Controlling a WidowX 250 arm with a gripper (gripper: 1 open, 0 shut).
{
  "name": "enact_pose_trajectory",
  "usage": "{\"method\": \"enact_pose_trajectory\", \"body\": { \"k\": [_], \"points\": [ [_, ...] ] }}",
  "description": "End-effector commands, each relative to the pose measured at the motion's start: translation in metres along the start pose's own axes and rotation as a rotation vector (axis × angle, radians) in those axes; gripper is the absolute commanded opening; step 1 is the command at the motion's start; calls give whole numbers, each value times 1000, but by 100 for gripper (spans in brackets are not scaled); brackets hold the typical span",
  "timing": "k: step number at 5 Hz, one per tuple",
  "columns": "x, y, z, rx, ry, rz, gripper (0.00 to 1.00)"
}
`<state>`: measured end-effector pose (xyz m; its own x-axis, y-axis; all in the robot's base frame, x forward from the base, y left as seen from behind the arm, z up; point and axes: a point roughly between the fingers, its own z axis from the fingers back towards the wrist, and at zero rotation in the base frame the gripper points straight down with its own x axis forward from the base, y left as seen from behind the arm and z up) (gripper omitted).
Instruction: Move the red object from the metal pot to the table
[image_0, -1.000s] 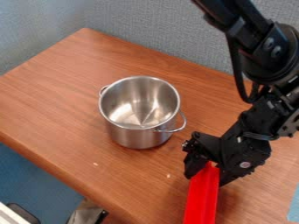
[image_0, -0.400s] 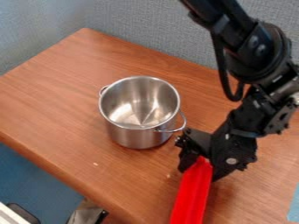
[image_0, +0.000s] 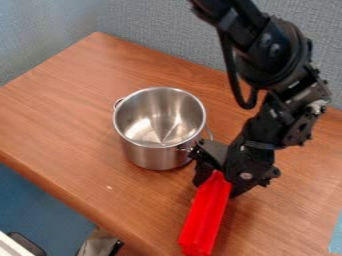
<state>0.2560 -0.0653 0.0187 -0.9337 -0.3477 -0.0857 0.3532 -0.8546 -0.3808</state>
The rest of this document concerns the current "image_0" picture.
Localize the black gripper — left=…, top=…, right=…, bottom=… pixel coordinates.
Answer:
left=189, top=137, right=280, bottom=198

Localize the red rectangular block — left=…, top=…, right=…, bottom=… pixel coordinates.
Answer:
left=177, top=171, right=232, bottom=256

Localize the stainless steel pot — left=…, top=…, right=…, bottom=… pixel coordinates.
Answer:
left=112, top=86, right=213, bottom=171

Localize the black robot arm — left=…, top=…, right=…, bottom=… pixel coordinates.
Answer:
left=189, top=0, right=331, bottom=198

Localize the black object bottom left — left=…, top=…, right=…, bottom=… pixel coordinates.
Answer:
left=8, top=232, right=46, bottom=256

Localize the white object bottom left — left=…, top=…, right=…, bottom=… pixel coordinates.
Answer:
left=0, top=231, right=34, bottom=256

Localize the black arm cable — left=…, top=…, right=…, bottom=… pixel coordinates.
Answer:
left=217, top=29, right=260, bottom=111

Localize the grey table leg bracket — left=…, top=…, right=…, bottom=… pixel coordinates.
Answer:
left=74, top=227, right=124, bottom=256

